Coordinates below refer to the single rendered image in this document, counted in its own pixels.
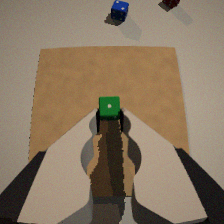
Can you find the red die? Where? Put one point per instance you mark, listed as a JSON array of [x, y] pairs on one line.
[[171, 3]]

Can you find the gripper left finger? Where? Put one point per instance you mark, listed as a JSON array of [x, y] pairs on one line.
[[53, 187]]

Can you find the green die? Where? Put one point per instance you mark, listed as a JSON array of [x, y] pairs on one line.
[[109, 108]]

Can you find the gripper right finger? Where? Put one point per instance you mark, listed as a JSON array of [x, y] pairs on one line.
[[169, 187]]

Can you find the tan flat mat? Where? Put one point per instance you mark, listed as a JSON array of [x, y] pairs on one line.
[[68, 85]]

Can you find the blue die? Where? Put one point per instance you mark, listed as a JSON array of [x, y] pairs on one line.
[[119, 10]]

